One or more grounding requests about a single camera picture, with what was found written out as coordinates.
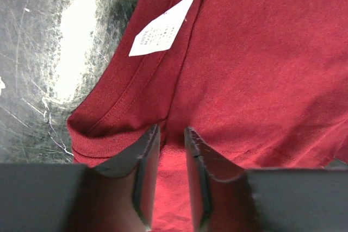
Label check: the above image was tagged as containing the dark red t shirt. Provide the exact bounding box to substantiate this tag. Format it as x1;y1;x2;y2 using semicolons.
67;0;347;231

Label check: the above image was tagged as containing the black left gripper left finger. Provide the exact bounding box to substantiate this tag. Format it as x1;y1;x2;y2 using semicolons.
1;125;160;231

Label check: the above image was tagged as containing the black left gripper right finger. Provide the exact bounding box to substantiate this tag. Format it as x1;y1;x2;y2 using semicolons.
184;128;347;231

